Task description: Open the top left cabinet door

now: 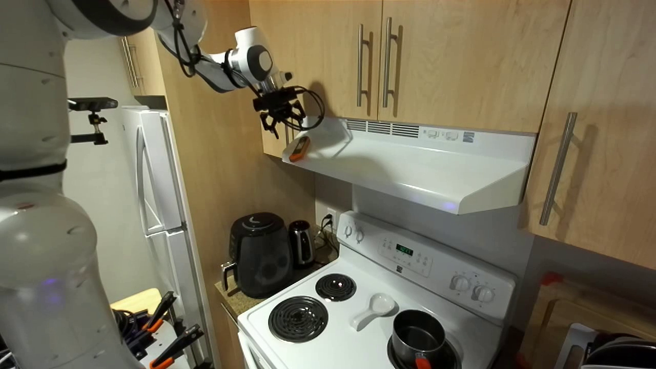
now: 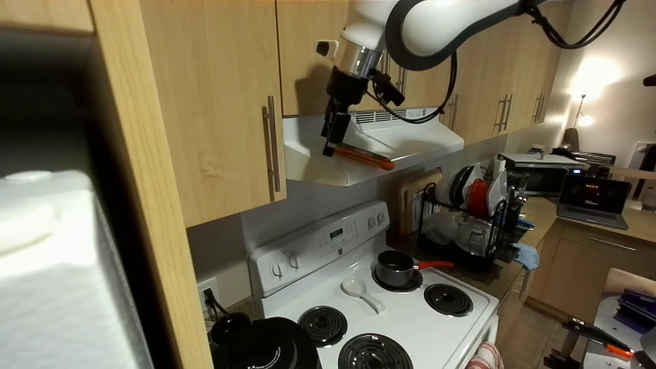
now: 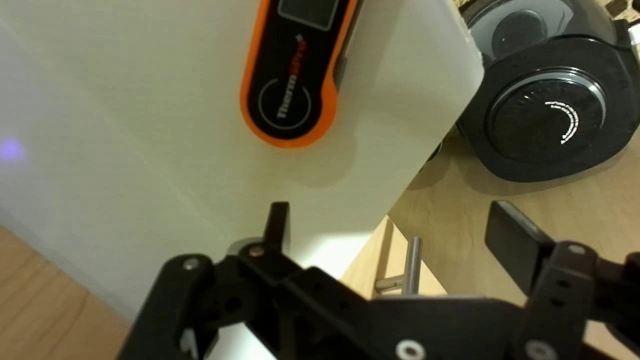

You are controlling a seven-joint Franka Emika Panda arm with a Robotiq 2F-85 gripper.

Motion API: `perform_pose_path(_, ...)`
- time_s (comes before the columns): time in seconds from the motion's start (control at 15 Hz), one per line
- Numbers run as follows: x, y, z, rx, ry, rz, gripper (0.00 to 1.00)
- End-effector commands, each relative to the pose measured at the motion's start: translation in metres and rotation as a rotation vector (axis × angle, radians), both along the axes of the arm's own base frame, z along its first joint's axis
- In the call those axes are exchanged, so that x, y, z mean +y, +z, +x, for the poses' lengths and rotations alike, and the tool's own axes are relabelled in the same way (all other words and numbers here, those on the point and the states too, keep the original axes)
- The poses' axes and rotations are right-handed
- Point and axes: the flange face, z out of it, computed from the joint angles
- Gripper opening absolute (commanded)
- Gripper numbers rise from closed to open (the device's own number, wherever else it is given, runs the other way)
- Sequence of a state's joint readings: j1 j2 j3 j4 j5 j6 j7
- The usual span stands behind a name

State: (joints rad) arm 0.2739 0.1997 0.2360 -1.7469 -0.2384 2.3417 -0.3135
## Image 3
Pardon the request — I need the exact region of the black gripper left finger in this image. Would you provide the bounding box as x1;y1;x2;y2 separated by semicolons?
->
119;200;366;360

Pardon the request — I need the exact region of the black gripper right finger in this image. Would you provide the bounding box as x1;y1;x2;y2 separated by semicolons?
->
485;198;640;360

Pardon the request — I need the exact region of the large light wood cabinet door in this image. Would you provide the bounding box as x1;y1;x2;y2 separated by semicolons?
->
343;126;640;360

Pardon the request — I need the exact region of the black pot on stove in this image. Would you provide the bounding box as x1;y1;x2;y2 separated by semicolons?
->
459;0;640;183

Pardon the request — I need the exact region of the white range hood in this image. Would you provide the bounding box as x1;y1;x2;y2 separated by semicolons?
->
0;0;487;336

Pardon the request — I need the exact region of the orange black digital thermometer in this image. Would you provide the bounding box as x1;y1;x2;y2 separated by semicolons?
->
239;0;366;150

